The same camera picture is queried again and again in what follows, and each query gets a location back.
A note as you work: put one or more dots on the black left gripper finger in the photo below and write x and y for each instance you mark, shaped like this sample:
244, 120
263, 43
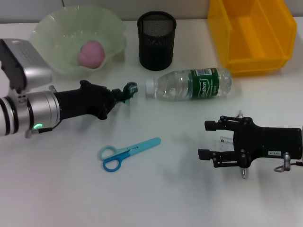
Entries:
116, 101
116, 91

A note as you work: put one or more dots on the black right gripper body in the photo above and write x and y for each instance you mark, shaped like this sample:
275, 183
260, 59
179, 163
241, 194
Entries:
267, 144

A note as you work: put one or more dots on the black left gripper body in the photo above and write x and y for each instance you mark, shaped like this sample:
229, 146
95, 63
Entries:
80, 101

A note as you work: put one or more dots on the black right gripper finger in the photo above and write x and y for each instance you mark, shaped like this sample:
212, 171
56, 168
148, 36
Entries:
217, 158
219, 124

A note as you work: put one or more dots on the green plastic wrapper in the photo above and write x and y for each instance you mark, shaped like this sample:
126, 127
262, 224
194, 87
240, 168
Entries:
130, 88

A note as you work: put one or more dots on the pink peach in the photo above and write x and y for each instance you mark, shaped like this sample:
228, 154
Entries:
91, 54

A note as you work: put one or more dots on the clear water bottle green label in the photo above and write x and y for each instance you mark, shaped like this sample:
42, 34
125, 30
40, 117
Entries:
189, 84

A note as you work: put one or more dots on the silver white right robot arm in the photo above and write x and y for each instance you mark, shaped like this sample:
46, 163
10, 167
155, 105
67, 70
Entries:
302, 144

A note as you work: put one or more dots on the clear plastic ruler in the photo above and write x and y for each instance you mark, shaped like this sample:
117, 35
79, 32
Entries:
226, 143

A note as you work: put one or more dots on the blue teal scissors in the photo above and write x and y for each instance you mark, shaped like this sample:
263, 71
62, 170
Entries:
142, 144

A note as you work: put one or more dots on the black mesh pen cup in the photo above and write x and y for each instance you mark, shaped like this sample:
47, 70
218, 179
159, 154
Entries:
156, 47

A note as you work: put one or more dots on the pale green glass fruit plate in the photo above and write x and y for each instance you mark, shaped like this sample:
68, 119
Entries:
59, 28

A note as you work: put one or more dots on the yellow plastic bin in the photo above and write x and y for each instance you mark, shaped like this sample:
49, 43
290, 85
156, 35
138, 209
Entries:
255, 35

